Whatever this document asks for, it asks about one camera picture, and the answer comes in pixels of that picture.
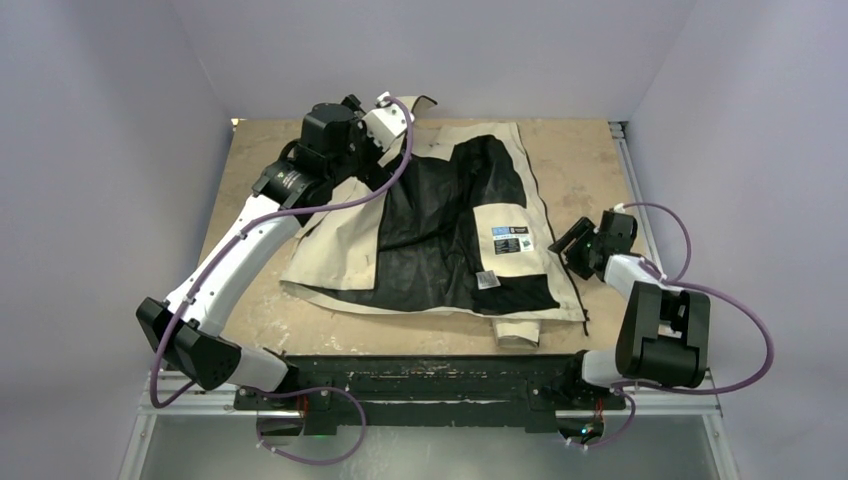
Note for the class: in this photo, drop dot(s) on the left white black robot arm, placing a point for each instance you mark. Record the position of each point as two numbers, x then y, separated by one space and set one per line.
337 142

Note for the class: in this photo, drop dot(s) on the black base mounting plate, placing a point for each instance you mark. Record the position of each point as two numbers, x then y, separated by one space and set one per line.
537 393

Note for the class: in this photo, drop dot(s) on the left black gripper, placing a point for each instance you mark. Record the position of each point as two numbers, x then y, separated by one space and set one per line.
373 173

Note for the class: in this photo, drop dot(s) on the beige jacket with black lining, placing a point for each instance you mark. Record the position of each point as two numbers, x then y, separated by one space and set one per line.
464 230

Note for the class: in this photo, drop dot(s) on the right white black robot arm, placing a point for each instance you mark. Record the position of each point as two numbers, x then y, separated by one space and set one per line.
663 336

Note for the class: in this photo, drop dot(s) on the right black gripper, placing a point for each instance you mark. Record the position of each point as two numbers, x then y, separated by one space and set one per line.
581 230

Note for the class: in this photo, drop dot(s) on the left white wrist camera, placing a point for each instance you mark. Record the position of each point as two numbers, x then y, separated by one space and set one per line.
387 121

